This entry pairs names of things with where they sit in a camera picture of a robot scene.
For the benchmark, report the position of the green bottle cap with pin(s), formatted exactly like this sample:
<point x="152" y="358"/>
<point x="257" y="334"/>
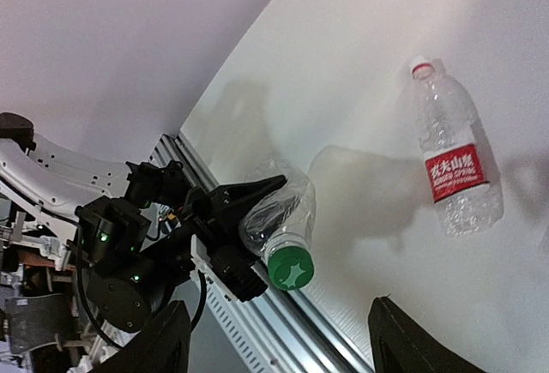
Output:
<point x="290" y="268"/>

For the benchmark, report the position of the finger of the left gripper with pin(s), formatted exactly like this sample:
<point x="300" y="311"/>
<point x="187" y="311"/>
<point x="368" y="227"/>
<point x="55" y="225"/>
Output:
<point x="232" y="202"/>

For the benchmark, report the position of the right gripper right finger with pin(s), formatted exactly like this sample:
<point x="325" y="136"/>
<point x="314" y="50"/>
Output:
<point x="399" y="344"/>

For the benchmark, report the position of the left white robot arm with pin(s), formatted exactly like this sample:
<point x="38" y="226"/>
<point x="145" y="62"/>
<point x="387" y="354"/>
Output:
<point x="142" y="229"/>

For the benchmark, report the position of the red label water bottle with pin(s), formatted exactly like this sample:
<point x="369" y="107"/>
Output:
<point x="464" y="180"/>

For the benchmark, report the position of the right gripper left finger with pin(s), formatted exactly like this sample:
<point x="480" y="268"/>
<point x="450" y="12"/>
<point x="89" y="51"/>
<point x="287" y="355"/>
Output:
<point x="162" y="346"/>

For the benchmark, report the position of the aluminium front rail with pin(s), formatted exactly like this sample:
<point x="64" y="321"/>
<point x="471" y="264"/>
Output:
<point x="285" y="332"/>

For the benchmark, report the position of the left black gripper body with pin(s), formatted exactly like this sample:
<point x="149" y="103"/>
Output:
<point x="197" y="216"/>

